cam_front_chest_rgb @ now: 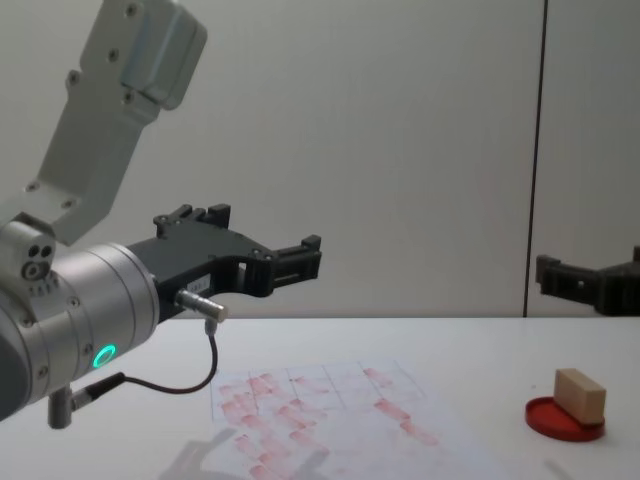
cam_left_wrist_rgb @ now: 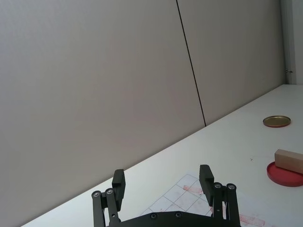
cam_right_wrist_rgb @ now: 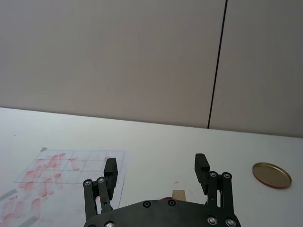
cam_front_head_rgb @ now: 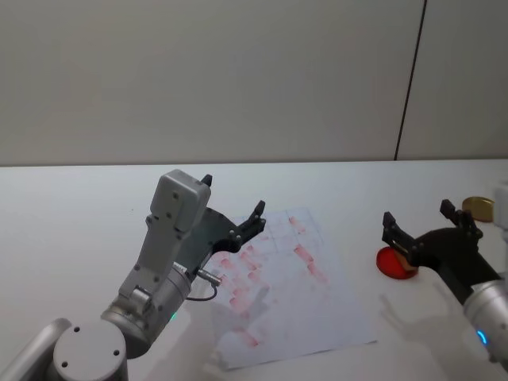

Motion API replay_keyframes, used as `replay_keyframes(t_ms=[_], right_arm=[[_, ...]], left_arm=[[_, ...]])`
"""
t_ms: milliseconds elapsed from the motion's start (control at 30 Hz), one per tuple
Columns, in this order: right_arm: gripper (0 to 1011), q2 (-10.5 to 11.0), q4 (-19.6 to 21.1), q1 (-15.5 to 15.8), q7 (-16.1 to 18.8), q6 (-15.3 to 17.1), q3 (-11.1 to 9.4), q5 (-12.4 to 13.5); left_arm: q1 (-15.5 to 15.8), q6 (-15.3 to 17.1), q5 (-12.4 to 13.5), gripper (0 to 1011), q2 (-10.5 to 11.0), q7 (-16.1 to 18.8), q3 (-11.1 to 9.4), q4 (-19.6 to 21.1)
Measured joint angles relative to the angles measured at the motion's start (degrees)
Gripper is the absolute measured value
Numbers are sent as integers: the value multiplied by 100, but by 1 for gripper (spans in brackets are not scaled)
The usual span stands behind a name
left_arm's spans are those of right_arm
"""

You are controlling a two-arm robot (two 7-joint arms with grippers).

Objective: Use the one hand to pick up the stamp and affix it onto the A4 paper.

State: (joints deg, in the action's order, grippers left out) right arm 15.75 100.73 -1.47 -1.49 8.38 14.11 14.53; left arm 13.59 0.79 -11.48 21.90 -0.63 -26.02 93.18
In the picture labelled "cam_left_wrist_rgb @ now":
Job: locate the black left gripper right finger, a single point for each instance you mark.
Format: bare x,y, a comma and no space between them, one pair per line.
206,182

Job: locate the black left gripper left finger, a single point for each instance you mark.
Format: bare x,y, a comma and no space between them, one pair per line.
118,189

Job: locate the white grid paper sheet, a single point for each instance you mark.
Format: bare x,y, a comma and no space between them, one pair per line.
184,199

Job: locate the red round lid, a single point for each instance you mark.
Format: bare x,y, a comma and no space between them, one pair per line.
281,178

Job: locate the light wooden block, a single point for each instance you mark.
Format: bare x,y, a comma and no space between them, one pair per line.
290,160

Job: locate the gold metal jar lid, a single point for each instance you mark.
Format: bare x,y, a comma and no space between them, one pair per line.
276,121

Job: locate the small metal wall latch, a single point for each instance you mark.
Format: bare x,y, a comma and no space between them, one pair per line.
288,71

